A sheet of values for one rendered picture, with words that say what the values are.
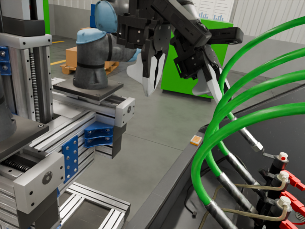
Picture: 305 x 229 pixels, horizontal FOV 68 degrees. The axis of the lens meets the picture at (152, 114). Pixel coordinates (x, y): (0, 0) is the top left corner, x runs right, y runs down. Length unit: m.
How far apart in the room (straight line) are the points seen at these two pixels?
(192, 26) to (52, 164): 0.47
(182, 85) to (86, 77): 3.13
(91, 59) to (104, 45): 0.08
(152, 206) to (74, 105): 0.63
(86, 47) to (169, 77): 3.12
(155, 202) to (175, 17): 0.43
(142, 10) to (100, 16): 0.21
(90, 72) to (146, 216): 0.63
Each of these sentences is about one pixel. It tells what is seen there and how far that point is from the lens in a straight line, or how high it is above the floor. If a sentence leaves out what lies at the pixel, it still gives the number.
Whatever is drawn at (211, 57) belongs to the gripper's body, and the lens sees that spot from 0.56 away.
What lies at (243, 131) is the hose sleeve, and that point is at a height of 1.15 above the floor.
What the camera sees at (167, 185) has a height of 0.95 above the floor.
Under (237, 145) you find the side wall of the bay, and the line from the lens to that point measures 0.95.
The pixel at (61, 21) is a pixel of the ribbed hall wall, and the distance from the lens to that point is 9.13.
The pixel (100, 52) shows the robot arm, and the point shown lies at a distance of 0.98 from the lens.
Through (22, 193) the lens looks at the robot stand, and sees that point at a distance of 0.62.
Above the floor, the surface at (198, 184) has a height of 1.15.
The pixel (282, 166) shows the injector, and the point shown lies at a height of 1.10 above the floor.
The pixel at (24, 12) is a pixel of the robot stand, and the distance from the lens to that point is 0.82.
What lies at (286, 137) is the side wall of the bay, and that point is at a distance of 0.92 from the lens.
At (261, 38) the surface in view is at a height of 1.36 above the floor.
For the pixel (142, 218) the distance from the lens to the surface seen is 0.57.
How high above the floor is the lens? 1.39
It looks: 25 degrees down
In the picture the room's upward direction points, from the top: 8 degrees clockwise
